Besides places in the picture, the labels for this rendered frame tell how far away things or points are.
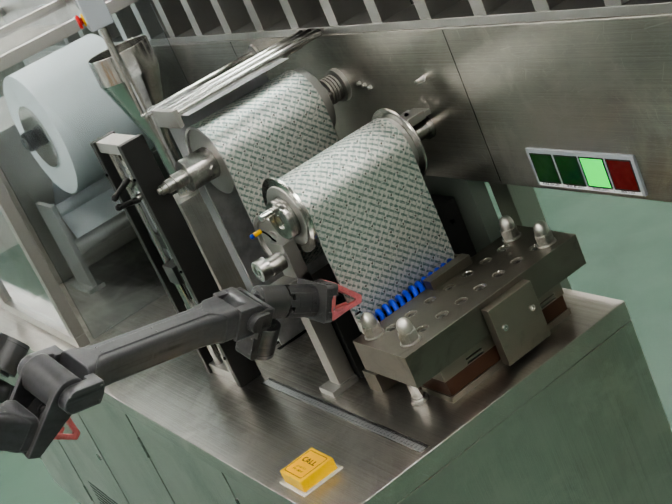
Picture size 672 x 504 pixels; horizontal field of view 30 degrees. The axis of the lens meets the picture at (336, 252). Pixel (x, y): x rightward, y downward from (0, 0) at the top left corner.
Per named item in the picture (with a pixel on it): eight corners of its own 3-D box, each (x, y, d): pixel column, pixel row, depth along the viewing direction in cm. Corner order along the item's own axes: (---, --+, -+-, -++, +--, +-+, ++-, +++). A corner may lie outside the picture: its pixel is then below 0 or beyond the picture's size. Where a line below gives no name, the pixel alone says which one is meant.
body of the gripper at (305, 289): (334, 323, 212) (296, 325, 208) (304, 314, 221) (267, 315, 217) (336, 285, 211) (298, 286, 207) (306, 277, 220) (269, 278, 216)
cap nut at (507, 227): (498, 241, 228) (489, 220, 226) (512, 231, 230) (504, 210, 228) (511, 243, 225) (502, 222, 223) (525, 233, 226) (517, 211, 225)
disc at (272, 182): (281, 244, 227) (251, 172, 221) (283, 242, 227) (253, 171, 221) (325, 259, 215) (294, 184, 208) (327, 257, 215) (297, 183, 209)
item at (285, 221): (280, 241, 221) (259, 204, 219) (289, 235, 222) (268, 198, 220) (298, 238, 214) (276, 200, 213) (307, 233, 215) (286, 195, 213)
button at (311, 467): (284, 482, 209) (278, 470, 208) (317, 458, 212) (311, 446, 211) (305, 493, 203) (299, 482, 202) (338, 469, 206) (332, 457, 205)
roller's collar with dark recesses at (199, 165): (185, 190, 238) (170, 160, 235) (210, 175, 240) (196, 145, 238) (199, 192, 232) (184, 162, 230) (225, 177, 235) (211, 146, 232)
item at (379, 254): (359, 331, 221) (319, 241, 215) (456, 263, 230) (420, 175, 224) (361, 331, 221) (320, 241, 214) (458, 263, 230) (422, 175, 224)
